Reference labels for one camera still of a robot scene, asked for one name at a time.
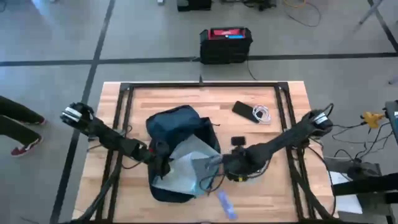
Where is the black crate with red lid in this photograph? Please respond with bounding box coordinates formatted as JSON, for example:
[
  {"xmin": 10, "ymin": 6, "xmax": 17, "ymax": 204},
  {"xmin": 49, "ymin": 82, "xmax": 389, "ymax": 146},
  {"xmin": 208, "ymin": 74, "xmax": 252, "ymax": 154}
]
[{"xmin": 199, "ymin": 27, "xmax": 254, "ymax": 65}]

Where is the black floor box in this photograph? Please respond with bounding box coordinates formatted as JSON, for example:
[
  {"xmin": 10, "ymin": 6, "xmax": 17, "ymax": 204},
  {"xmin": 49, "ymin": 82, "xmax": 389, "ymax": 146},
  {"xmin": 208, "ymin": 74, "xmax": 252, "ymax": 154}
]
[{"xmin": 176, "ymin": 0, "xmax": 213, "ymax": 12}]

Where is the dark monitor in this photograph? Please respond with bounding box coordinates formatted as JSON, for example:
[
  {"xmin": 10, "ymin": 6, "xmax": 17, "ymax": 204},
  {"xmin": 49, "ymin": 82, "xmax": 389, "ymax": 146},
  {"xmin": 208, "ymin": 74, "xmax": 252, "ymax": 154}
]
[{"xmin": 384, "ymin": 100, "xmax": 398, "ymax": 144}]

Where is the white cable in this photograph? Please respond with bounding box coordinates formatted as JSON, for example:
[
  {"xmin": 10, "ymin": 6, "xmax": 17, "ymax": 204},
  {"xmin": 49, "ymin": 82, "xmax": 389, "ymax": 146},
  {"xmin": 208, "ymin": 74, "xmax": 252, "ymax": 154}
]
[{"xmin": 251, "ymin": 104, "xmax": 272, "ymax": 124}]

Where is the purple blue slim packet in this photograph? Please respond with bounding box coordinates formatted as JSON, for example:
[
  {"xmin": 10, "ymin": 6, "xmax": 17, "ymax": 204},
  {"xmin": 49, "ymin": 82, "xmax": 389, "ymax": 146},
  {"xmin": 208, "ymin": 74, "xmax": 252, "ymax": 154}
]
[{"xmin": 216, "ymin": 190, "xmax": 239, "ymax": 221}]

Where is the black metal table frame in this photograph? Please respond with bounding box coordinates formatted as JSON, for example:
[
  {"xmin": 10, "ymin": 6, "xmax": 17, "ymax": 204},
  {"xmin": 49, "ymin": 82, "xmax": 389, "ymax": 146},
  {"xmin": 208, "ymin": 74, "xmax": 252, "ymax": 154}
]
[{"xmin": 67, "ymin": 81, "xmax": 341, "ymax": 224}]

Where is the slim rectangular smartphone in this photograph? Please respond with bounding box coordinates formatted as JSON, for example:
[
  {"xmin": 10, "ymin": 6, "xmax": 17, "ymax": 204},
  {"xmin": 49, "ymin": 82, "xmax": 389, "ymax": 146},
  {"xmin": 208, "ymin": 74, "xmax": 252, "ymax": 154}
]
[{"xmin": 231, "ymin": 100, "xmax": 264, "ymax": 124}]

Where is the black looped floor cable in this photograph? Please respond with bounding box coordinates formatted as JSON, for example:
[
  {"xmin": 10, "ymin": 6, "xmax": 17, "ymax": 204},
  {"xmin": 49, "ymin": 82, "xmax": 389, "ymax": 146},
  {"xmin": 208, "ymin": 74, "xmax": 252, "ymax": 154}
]
[{"xmin": 284, "ymin": 1, "xmax": 322, "ymax": 28}]

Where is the dark blue backpack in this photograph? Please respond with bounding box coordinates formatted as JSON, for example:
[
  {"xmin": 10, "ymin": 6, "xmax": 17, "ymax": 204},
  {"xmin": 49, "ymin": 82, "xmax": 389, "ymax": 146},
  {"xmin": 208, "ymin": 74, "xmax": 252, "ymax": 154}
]
[{"xmin": 145, "ymin": 105, "xmax": 222, "ymax": 203}]

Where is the black cable bundle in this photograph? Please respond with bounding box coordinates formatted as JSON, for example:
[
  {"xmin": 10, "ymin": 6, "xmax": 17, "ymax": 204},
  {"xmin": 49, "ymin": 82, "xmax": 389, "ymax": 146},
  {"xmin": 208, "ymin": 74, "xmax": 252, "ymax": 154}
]
[{"xmin": 241, "ymin": 0, "xmax": 277, "ymax": 12}]

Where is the silver bubble mailer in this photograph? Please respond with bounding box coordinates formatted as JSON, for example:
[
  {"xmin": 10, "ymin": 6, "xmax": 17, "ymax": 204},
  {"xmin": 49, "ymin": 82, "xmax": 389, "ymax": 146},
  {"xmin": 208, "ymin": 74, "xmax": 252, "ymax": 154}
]
[{"xmin": 151, "ymin": 134, "xmax": 223, "ymax": 197}]

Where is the person's leg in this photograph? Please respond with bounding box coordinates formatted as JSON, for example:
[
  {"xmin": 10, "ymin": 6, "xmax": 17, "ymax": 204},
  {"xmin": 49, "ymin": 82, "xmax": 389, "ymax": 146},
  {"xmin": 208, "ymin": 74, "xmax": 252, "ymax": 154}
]
[
  {"xmin": 0, "ymin": 115, "xmax": 44, "ymax": 157},
  {"xmin": 0, "ymin": 95, "xmax": 47, "ymax": 126}
]

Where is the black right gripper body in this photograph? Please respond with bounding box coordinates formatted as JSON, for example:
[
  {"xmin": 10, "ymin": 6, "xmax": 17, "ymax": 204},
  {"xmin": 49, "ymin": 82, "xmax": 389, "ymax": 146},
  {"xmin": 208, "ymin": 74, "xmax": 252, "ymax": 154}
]
[{"xmin": 222, "ymin": 148, "xmax": 254, "ymax": 182}]

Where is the black connector cable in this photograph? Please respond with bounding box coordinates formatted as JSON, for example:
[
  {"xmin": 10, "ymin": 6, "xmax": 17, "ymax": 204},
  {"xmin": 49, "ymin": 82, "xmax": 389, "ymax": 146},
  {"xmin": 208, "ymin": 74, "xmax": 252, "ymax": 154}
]
[{"xmin": 331, "ymin": 121, "xmax": 393, "ymax": 160}]

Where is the gray metal stand leg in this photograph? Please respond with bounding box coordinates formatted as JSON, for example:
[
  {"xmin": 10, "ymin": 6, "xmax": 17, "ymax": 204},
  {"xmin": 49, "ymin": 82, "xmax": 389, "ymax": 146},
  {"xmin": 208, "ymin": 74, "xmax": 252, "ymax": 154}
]
[{"xmin": 358, "ymin": 0, "xmax": 384, "ymax": 26}]

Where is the yellow floor cable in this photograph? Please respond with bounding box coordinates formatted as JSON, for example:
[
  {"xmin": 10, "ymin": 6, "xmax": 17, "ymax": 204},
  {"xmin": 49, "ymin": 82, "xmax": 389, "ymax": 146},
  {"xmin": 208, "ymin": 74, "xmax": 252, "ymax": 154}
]
[{"xmin": 282, "ymin": 0, "xmax": 308, "ymax": 9}]

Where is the gray equipment cart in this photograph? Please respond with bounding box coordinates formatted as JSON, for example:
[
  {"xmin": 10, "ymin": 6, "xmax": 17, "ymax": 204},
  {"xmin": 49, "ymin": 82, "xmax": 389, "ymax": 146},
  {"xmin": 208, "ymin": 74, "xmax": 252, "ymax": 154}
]
[{"xmin": 323, "ymin": 155, "xmax": 398, "ymax": 224}]

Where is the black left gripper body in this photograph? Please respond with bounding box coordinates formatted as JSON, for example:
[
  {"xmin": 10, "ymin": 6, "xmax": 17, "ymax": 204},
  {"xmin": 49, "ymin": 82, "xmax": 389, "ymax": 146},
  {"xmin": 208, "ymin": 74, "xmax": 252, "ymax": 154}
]
[{"xmin": 132, "ymin": 141, "xmax": 156, "ymax": 165}]

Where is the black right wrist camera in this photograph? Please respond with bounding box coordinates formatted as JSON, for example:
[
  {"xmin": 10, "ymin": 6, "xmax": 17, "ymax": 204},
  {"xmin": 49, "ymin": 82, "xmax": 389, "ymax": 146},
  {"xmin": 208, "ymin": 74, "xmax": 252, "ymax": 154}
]
[{"xmin": 230, "ymin": 136, "xmax": 247, "ymax": 147}]

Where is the white paper sheet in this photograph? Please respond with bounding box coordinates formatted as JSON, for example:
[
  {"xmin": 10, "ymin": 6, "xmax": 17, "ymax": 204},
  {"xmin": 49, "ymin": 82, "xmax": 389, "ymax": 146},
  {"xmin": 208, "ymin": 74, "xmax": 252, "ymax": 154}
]
[{"xmin": 328, "ymin": 170, "xmax": 364, "ymax": 215}]

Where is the black crate cable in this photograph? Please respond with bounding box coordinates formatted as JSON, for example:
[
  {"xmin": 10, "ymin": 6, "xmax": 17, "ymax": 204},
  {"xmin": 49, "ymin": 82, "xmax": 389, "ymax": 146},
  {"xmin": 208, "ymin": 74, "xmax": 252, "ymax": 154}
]
[{"xmin": 246, "ymin": 60, "xmax": 258, "ymax": 81}]

